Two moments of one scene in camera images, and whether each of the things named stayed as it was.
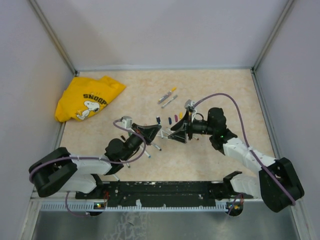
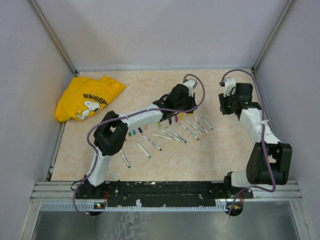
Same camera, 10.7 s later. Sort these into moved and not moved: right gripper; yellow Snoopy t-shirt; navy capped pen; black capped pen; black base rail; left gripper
Moved: left gripper; right gripper; navy capped pen
Not moved: black base rail; yellow Snoopy t-shirt; black capped pen
